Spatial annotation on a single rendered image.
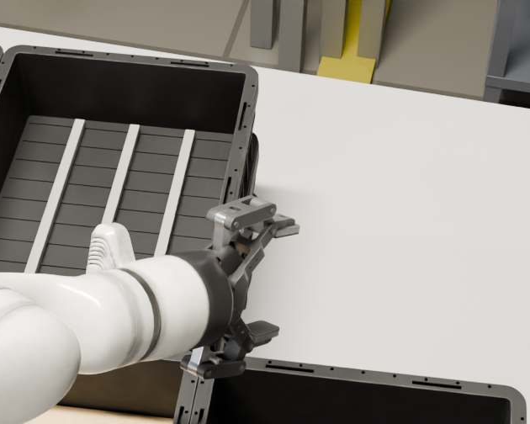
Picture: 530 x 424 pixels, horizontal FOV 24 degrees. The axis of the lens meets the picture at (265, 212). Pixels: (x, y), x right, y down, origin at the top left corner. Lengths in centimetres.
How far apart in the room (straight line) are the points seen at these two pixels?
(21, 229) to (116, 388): 28
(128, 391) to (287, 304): 33
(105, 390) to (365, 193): 52
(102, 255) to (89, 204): 48
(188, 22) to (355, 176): 137
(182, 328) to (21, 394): 16
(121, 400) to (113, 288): 39
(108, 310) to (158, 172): 62
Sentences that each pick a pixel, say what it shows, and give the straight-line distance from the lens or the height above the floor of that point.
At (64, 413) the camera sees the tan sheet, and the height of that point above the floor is 83.
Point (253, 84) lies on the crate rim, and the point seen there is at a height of 93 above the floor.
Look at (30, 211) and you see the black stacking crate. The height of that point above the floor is 83.
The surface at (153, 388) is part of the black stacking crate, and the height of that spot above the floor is 88.
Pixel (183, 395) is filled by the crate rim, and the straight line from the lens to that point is 113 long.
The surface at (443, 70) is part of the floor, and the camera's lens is 282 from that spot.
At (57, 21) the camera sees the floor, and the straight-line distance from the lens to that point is 296.
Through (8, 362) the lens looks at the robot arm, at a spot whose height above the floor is 127.
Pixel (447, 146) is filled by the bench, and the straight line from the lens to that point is 166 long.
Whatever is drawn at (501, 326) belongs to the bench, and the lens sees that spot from 148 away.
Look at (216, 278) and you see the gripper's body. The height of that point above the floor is 115.
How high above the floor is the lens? 188
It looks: 49 degrees down
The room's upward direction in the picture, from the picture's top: straight up
